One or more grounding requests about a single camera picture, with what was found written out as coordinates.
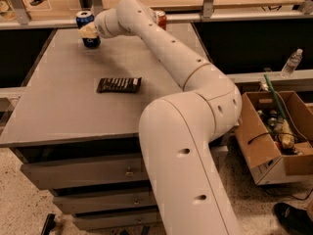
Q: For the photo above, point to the black shoe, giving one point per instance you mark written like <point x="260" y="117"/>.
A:
<point x="293" y="220"/>

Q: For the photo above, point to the green stick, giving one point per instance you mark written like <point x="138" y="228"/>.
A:
<point x="274" y="94"/>

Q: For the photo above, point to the grey drawer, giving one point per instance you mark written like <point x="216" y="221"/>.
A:
<point x="117" y="219"/>
<point x="84" y="172"/>
<point x="105" y="201"/>

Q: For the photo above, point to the dark chocolate bar wrapper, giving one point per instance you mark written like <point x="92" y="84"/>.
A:
<point x="119" y="84"/>

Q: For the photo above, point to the grey drawer cabinet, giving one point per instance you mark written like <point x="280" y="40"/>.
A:
<point x="61" y="116"/>

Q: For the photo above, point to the blue Pepsi can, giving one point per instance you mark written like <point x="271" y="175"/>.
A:
<point x="83" y="18"/>

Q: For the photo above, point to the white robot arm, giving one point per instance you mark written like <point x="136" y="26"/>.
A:
<point x="175" y="130"/>

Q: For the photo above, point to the middle grey drawer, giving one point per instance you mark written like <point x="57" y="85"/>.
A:
<point x="105" y="201"/>

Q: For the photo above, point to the clear plastic water bottle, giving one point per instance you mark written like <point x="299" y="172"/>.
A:
<point x="292" y="63"/>

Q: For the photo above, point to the brown cardboard box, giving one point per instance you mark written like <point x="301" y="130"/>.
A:
<point x="264" y="156"/>

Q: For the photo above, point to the red Coca-Cola can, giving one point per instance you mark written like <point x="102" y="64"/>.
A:
<point x="161" y="19"/>

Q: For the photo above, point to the top grey drawer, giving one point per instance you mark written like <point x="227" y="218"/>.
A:
<point x="84" y="172"/>

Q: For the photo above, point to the wooden shelf with metal rails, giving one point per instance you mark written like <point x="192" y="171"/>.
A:
<point x="61" y="13"/>

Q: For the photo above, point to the bottom grey drawer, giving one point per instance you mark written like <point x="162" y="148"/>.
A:
<point x="117" y="219"/>

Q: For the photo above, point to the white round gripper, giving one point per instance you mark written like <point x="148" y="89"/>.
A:
<point x="100" y="25"/>

